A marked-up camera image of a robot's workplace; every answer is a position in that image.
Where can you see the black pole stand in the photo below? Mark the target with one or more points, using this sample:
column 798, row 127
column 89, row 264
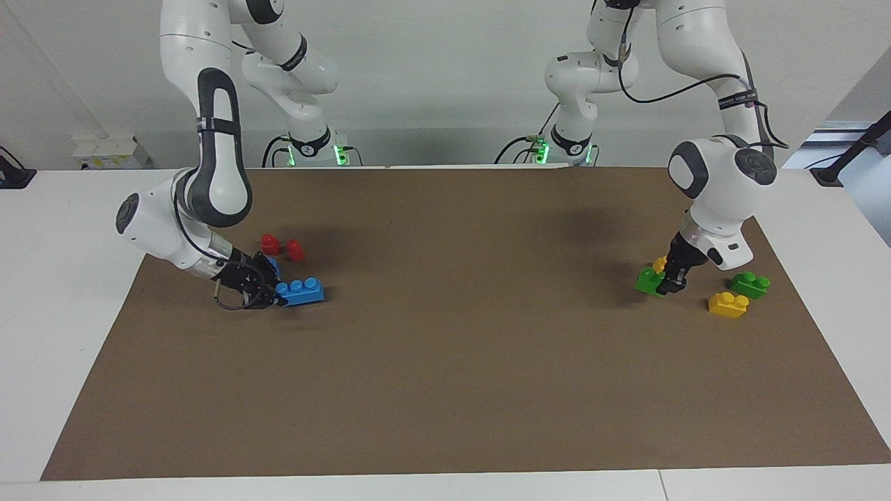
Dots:
column 846, row 154

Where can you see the white power strip box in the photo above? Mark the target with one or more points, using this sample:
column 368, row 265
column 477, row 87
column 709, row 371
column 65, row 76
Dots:
column 104, row 152

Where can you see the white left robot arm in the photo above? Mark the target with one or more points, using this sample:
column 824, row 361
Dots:
column 724, row 188

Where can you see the black clamp mount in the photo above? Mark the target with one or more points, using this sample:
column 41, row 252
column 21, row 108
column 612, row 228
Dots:
column 15, row 175

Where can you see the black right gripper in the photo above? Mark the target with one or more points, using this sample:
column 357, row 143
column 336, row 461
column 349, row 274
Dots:
column 243, row 278

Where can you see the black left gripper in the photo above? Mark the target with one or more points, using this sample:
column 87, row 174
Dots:
column 684, row 256

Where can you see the red one-stud block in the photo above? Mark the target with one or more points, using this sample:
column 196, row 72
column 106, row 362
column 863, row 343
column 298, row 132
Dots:
column 296, row 251
column 270, row 244

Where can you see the green two-stud block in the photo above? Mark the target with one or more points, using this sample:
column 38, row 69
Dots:
column 649, row 281
column 750, row 285

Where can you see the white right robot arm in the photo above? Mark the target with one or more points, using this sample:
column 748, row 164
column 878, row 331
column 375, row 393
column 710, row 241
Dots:
column 216, row 139

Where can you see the yellow two-stud block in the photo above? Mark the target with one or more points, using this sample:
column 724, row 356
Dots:
column 728, row 306
column 659, row 265

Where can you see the brown table mat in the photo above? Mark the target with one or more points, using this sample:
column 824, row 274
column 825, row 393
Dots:
column 445, row 369

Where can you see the blue three-stud block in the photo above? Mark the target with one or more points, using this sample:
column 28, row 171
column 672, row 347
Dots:
column 301, row 292
column 275, row 267

